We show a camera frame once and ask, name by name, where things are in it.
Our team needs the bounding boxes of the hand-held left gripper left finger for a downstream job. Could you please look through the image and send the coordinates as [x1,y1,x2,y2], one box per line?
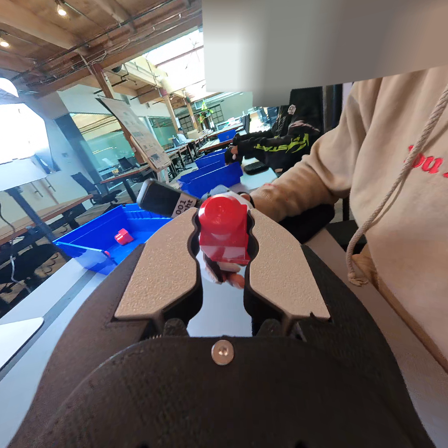
[114,209,203,336]

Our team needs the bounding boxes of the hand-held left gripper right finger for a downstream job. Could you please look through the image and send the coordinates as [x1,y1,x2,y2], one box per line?
[243,209,331,336]

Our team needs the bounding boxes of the wooden desk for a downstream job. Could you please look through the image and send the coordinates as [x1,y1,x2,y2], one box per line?
[0,194,93,245]
[101,164,158,200]

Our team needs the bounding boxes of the wooden easel board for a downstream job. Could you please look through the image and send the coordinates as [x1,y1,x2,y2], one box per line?
[100,97,172,172]

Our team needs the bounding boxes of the black office chair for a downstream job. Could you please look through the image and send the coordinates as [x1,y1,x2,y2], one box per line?
[72,171,121,205]

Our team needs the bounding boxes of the black garment green print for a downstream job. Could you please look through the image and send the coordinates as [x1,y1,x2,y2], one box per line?
[231,105,322,175]

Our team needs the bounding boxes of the grey tripod plate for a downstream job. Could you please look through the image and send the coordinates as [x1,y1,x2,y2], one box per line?
[0,159,53,192]

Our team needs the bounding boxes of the white document stand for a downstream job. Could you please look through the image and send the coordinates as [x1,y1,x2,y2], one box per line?
[0,317,45,370]

